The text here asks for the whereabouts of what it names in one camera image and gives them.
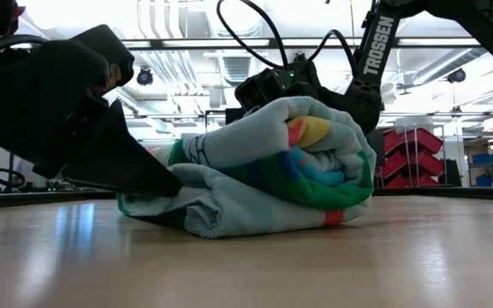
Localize black cart-mounted monitor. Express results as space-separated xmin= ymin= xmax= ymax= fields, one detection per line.
xmin=224 ymin=106 xmax=248 ymax=127

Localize black electronics box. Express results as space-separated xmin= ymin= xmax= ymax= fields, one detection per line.
xmin=18 ymin=177 xmax=116 ymax=193

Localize thin black metal frame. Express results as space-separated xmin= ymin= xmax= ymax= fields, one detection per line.
xmin=204 ymin=109 xmax=230 ymax=138

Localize silver corrugated ventilation duct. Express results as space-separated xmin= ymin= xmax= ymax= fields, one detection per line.
xmin=205 ymin=0 xmax=270 ymax=86

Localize dinosaur print towel green back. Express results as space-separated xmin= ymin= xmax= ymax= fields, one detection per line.
xmin=116 ymin=95 xmax=378 ymax=240

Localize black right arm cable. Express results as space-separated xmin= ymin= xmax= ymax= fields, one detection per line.
xmin=215 ymin=0 xmax=359 ymax=79

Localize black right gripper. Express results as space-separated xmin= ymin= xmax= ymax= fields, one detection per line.
xmin=288 ymin=59 xmax=385 ymax=135

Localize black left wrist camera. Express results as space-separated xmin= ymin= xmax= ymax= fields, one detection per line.
xmin=69 ymin=24 xmax=136 ymax=93

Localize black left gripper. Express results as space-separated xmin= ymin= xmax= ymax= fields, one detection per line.
xmin=0 ymin=38 xmax=185 ymax=198

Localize red stacked storage bins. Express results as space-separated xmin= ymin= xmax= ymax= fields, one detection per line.
xmin=377 ymin=127 xmax=444 ymax=188

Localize black ceiling spotlight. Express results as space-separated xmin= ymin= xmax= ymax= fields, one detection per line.
xmin=446 ymin=68 xmax=468 ymax=86
xmin=136 ymin=67 xmax=155 ymax=86

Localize long ceiling light bar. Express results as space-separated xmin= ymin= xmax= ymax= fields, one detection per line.
xmin=120 ymin=37 xmax=484 ymax=49

